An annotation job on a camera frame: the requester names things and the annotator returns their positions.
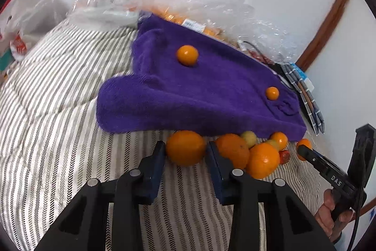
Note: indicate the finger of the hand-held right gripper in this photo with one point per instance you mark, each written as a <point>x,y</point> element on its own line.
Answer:
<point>314,157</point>

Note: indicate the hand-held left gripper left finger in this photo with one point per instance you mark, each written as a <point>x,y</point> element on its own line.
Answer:
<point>156,163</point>

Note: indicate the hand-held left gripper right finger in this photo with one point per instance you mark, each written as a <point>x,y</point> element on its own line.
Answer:
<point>215,166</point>

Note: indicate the small orange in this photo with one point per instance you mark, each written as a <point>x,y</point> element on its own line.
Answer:
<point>304,144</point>
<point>280,139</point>
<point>272,93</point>

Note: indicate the large orange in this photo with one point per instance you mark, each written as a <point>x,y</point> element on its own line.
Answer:
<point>185,148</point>
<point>262,161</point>
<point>232,150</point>

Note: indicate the person's right hand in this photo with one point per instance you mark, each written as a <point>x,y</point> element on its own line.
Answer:
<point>324,217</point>

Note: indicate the small red tomato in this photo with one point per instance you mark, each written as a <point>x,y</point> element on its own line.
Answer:
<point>284,157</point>

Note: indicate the yellow-green round fruit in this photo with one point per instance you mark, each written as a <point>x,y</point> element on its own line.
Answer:
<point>249,137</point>

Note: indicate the grey plaid cloth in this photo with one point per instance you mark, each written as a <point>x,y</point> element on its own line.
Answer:
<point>307,98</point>

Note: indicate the purple towel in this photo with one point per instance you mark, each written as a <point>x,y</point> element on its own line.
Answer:
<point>191,92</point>

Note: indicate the striped grey white blanket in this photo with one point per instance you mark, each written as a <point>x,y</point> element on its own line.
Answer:
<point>58,109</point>

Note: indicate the medium orange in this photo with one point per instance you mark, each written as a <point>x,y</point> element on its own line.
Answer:
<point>187,55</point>

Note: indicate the pile of bagged oranges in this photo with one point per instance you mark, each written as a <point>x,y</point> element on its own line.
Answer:
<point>179,18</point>

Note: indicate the red and white packet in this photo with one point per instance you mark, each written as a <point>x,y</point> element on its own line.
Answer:
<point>18,46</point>

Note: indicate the white plastic bag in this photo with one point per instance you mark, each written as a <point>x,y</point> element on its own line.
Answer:
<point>35,10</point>

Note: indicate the brown wooden door frame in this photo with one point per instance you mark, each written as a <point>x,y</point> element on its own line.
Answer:
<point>329,21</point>

